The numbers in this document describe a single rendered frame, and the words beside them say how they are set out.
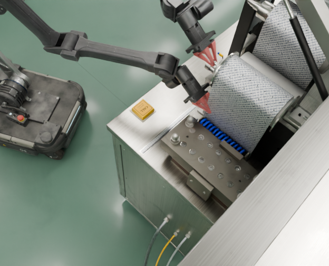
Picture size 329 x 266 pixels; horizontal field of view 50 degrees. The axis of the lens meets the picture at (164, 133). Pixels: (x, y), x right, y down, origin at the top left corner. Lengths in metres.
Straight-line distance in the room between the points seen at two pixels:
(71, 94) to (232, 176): 1.44
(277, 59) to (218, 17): 2.03
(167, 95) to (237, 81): 0.49
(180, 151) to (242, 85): 0.34
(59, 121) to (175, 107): 0.99
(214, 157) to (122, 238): 1.10
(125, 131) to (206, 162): 0.39
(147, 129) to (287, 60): 0.61
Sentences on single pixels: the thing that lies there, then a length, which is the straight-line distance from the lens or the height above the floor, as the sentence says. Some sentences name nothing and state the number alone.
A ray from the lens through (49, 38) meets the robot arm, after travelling 1.41.
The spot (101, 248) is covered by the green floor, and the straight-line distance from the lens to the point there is 2.23.
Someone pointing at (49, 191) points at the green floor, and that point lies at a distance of 2.39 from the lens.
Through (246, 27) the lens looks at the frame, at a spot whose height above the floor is 1.20.
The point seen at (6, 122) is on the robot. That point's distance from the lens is 2.41.
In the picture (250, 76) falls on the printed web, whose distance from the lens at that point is 1.17.
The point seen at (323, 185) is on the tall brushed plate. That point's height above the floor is 1.44.
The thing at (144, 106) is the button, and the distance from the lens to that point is 1.51.
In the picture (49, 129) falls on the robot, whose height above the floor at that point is 0.28.
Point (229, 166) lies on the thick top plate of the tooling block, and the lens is 1.30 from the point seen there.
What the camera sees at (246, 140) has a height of 1.09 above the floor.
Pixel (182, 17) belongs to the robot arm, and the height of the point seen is 1.39.
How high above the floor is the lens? 2.18
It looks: 60 degrees down
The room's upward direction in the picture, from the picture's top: 7 degrees clockwise
